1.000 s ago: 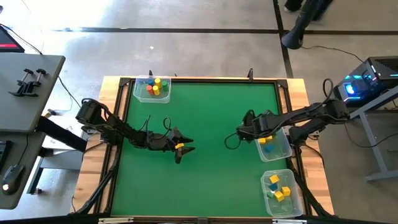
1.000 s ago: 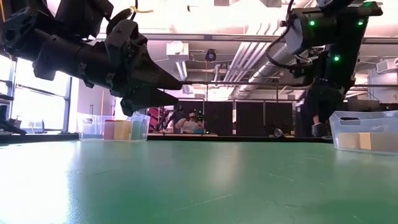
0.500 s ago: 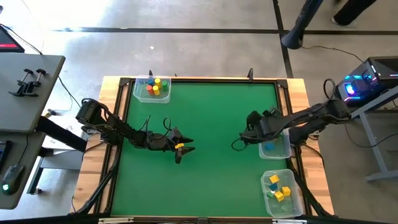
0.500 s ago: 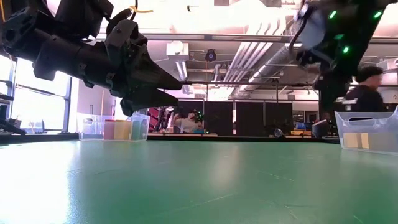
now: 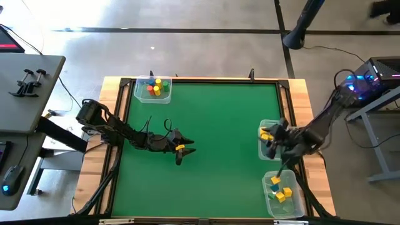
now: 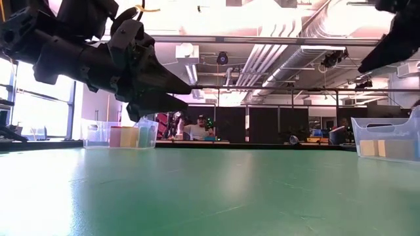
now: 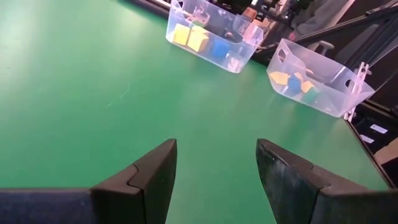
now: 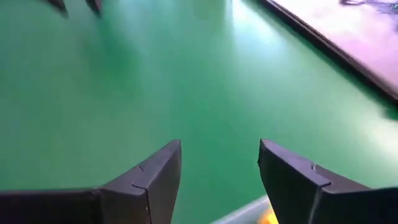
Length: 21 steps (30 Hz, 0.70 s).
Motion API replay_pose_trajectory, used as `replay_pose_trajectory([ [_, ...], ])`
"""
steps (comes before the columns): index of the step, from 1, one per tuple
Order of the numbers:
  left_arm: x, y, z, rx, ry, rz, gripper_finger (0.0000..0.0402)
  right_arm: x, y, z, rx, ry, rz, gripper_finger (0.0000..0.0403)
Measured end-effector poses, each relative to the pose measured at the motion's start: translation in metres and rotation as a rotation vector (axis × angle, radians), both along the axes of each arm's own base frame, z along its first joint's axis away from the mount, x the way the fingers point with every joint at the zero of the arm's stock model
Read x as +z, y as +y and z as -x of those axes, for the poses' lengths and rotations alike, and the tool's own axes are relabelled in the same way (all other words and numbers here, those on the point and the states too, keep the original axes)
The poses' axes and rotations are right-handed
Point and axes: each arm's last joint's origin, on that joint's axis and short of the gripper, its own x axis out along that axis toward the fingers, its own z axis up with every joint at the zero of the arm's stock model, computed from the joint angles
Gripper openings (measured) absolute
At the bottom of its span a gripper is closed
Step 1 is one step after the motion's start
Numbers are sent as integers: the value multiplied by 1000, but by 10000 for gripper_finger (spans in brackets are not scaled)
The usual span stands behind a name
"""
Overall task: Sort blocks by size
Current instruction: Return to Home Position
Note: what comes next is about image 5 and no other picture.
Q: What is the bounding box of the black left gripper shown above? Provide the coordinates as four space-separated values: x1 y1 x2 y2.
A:
165 128 198 156

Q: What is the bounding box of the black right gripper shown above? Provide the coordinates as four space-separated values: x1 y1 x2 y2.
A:
261 123 294 159

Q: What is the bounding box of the clear plastic bin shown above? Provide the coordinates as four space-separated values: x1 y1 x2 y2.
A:
257 118 284 162
261 169 306 219
133 74 173 104

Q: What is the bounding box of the green table mat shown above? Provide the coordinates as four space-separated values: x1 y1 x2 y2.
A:
111 81 284 219

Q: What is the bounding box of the black diagonal support strut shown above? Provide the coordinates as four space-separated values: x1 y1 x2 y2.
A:
70 146 123 217
295 168 334 219

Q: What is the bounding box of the black pole with round base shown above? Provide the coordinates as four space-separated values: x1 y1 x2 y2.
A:
282 0 326 51

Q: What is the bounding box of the grey metal stand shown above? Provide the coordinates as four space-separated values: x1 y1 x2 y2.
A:
345 86 400 183

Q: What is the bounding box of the black support beam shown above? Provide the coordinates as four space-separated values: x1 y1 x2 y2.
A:
36 117 89 154

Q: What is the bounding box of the computer tower with coloured lights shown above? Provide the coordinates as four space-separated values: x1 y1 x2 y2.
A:
339 56 400 101

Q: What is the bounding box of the grey stand base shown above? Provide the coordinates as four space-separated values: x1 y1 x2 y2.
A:
26 149 84 196

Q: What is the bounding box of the grey side table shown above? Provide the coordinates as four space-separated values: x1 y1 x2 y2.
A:
0 52 67 134

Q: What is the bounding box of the black screw clamp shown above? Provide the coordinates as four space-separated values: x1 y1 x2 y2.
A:
22 69 48 97
8 68 34 98

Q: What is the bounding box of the grey desk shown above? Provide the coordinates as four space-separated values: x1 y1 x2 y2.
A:
0 132 47 211

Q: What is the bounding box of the person's foot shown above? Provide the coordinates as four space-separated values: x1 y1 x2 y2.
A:
369 0 400 25

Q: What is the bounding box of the black computer mouse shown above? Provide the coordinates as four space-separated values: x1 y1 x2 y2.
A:
1 164 25 197

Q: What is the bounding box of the black desk device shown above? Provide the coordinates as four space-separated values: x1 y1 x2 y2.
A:
0 141 13 176

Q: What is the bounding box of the dark monitor with red stripe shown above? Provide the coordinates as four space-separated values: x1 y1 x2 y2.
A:
0 26 26 54

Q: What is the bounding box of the silver table edge bracket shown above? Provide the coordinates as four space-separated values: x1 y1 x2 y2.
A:
98 218 136 225
273 219 309 225

